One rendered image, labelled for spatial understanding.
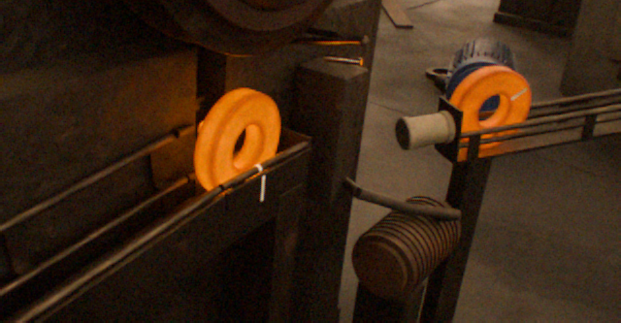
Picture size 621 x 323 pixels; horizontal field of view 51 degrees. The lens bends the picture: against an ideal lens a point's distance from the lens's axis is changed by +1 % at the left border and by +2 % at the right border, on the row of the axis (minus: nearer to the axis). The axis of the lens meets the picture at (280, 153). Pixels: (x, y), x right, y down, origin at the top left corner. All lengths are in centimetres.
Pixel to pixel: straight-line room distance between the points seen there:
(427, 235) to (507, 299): 84
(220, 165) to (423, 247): 44
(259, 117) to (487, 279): 127
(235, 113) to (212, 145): 5
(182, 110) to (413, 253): 48
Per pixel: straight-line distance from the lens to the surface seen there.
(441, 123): 119
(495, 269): 209
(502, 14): 504
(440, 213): 117
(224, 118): 84
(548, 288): 209
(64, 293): 73
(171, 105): 87
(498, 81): 122
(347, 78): 102
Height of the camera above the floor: 113
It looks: 26 degrees down
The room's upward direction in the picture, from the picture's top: 5 degrees clockwise
